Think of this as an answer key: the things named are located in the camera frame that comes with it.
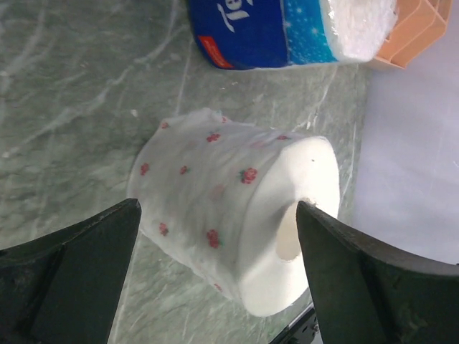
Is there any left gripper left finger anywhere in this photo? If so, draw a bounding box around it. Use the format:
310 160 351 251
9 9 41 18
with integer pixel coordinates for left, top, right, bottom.
1 199 141 343

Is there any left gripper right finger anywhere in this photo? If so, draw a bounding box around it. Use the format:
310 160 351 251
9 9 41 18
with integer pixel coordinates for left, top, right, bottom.
296 201 458 344

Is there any orange file organizer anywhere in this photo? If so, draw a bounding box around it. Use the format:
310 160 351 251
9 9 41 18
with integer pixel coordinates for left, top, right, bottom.
366 0 453 71

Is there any blue-wrapped white paper roll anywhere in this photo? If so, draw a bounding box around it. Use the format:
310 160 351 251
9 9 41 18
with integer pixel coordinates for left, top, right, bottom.
186 0 397 70

